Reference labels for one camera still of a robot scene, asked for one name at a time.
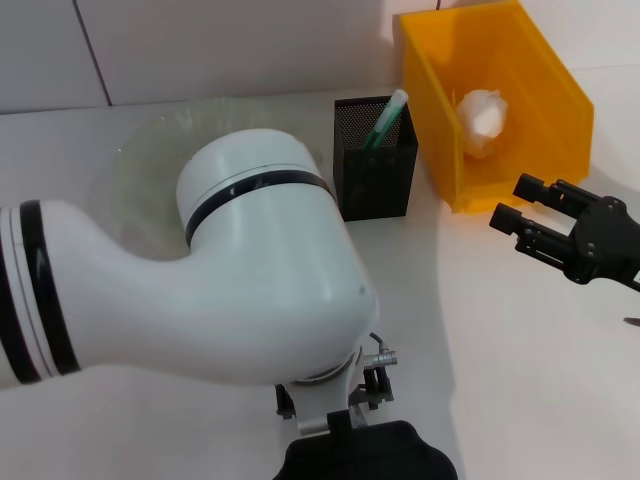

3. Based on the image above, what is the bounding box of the green and white pen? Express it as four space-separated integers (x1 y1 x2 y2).
360 88 410 150

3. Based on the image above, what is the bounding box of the white paper ball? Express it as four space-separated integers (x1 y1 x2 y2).
455 88 509 159

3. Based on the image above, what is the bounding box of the wavy clear glass fruit bowl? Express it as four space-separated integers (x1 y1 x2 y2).
112 97 331 261

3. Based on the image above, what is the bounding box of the left gripper cable with plug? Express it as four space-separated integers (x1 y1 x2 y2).
362 332 401 370

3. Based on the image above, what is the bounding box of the black mesh pen holder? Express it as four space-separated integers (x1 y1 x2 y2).
333 96 419 222

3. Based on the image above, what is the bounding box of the yellow plastic bin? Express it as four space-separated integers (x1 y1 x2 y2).
399 0 596 215

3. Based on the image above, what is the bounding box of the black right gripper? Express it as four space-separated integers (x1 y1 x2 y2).
489 173 640 294

